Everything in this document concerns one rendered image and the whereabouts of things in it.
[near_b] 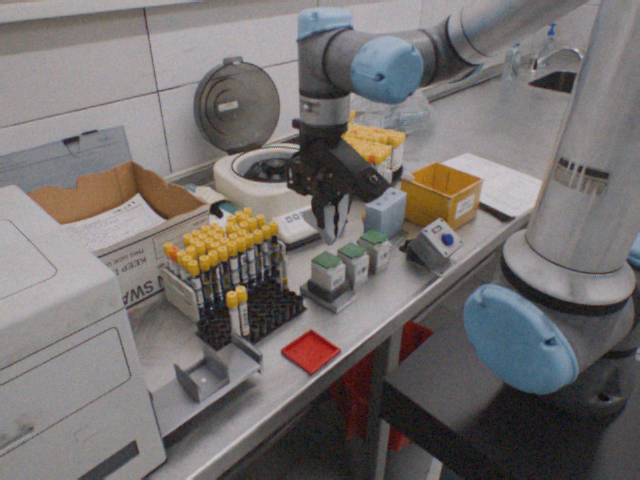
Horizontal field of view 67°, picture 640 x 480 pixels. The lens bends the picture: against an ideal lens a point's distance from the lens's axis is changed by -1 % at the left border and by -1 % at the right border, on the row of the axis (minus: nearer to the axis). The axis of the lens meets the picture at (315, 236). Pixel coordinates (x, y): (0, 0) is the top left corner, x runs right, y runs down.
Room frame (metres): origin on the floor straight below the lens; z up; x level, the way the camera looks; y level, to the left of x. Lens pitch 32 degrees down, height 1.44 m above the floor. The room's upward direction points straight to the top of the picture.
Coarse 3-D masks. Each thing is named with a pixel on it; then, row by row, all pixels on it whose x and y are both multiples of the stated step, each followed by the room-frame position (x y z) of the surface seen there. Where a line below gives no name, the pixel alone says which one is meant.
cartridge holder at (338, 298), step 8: (304, 288) 0.71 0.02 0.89; (312, 288) 0.69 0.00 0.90; (320, 288) 0.68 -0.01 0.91; (336, 288) 0.68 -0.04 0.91; (344, 288) 0.69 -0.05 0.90; (312, 296) 0.69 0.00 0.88; (320, 296) 0.68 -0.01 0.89; (328, 296) 0.67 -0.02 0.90; (336, 296) 0.68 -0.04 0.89; (344, 296) 0.68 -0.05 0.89; (352, 296) 0.68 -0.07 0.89; (328, 304) 0.67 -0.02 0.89; (336, 304) 0.66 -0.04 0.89; (344, 304) 0.67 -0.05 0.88; (336, 312) 0.65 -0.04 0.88
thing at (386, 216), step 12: (384, 192) 0.92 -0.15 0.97; (396, 192) 0.92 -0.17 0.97; (372, 204) 0.87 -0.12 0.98; (384, 204) 0.87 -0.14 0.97; (396, 204) 0.89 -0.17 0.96; (372, 216) 0.85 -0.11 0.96; (384, 216) 0.85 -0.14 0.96; (396, 216) 0.89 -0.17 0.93; (372, 228) 0.85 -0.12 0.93; (384, 228) 0.85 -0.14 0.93; (396, 228) 0.90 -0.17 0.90; (396, 240) 0.88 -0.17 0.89
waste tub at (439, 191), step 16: (416, 176) 1.03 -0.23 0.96; (432, 176) 1.08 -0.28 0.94; (448, 176) 1.05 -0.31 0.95; (464, 176) 1.02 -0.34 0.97; (416, 192) 0.96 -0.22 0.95; (432, 192) 0.93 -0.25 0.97; (448, 192) 1.05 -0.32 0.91; (464, 192) 0.94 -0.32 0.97; (480, 192) 0.99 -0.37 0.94; (416, 208) 0.96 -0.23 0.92; (432, 208) 0.93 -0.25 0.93; (448, 208) 0.90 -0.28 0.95; (464, 208) 0.94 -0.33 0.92; (448, 224) 0.91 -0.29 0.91; (464, 224) 0.95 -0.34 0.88
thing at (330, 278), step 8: (312, 264) 0.70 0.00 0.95; (344, 264) 0.70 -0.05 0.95; (312, 272) 0.70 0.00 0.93; (320, 272) 0.69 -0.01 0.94; (328, 272) 0.68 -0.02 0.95; (336, 272) 0.68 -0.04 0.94; (344, 272) 0.70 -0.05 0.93; (312, 280) 0.70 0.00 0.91; (320, 280) 0.69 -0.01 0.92; (328, 280) 0.68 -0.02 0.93; (336, 280) 0.68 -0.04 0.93; (344, 280) 0.70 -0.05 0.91; (328, 288) 0.67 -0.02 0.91
